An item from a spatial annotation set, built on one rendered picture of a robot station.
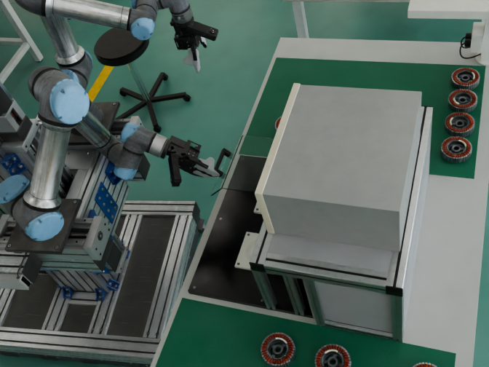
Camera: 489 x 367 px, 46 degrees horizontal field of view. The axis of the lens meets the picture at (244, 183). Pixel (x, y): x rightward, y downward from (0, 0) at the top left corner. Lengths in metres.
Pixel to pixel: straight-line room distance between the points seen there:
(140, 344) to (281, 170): 1.37
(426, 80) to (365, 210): 1.21
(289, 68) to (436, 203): 0.99
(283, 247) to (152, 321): 1.18
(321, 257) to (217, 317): 0.54
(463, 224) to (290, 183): 0.80
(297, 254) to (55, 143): 0.79
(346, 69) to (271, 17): 1.74
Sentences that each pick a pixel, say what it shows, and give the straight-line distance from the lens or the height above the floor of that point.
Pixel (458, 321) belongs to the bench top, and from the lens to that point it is 2.00.
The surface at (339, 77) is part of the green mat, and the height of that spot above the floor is 0.75.
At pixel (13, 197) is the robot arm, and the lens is 2.00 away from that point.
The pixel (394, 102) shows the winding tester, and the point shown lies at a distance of 1.76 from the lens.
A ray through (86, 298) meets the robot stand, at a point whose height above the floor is 0.23.
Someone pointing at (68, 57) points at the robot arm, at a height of 1.29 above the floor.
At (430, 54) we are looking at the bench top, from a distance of 2.77.
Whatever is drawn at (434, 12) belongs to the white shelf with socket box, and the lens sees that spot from 2.26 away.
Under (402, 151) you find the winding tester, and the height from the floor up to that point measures 1.32.
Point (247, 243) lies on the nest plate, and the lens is 2.15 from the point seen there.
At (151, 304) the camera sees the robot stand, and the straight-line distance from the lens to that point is 2.80.
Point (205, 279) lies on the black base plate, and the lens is 2.13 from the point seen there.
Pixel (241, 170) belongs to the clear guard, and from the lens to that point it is 1.99.
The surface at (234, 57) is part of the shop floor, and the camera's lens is 4.12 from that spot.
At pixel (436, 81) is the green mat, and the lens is 2.64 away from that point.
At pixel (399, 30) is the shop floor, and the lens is 4.10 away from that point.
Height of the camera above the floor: 2.57
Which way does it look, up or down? 51 degrees down
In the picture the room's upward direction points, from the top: 20 degrees counter-clockwise
